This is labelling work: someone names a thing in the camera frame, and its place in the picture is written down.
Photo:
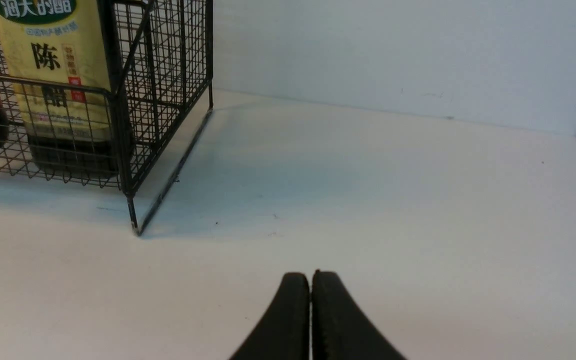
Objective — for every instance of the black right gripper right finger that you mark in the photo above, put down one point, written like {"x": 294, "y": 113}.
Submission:
{"x": 339, "y": 328}

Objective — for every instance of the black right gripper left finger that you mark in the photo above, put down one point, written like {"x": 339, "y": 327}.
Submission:
{"x": 283, "y": 332}

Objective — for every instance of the vinegar bottle cream label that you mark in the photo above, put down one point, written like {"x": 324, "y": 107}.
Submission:
{"x": 66, "y": 61}

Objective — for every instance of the black wire mesh shelf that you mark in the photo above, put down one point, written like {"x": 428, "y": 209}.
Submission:
{"x": 164, "y": 101}

